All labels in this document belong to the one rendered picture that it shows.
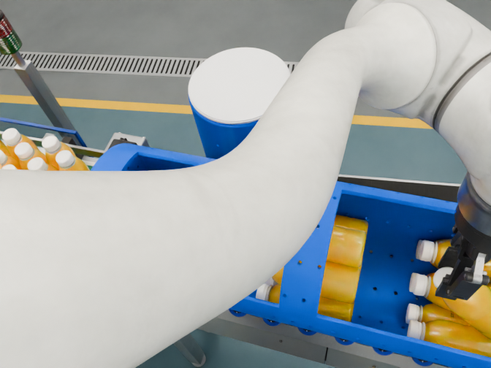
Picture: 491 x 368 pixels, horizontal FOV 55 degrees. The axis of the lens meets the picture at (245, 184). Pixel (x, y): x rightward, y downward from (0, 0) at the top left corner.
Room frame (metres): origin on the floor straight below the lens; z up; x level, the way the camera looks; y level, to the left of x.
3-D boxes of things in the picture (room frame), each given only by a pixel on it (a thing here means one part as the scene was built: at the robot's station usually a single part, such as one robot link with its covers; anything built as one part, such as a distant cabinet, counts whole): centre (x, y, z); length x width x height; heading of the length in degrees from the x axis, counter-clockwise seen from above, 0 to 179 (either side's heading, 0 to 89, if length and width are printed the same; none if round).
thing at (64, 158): (0.76, 0.41, 1.07); 0.04 x 0.04 x 0.02
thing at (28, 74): (1.10, 0.54, 0.55); 0.04 x 0.04 x 1.10; 63
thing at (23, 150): (0.81, 0.52, 1.07); 0.04 x 0.04 x 0.02
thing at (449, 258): (0.25, -0.28, 1.24); 0.03 x 0.01 x 0.07; 63
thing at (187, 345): (0.51, 0.33, 0.31); 0.06 x 0.06 x 0.63; 63
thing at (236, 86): (0.93, -0.04, 1.03); 0.28 x 0.28 x 0.01
